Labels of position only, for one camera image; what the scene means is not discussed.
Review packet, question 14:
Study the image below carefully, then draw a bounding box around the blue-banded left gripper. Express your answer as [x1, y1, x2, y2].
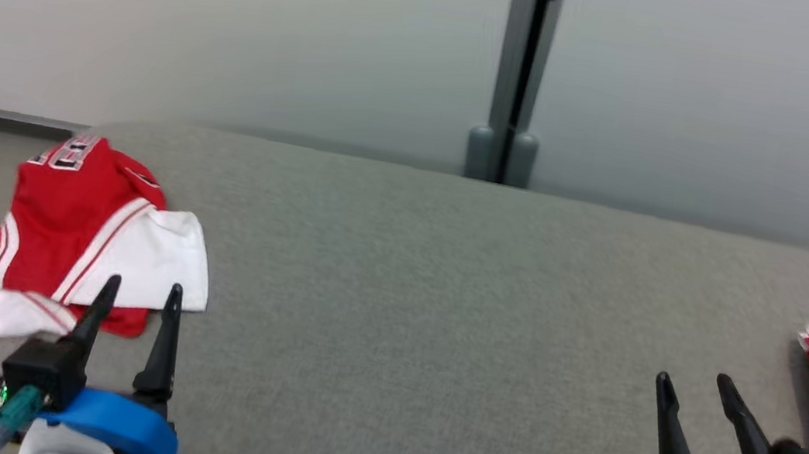
[33, 267, 201, 454]

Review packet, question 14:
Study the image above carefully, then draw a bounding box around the red and white jersey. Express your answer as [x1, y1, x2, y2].
[0, 122, 228, 366]

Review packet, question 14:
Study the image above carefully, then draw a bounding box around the green plug left camera cable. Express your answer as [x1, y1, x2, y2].
[0, 381, 46, 454]

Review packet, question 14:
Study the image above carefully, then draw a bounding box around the grey partition post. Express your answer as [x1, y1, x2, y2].
[463, 0, 568, 191]

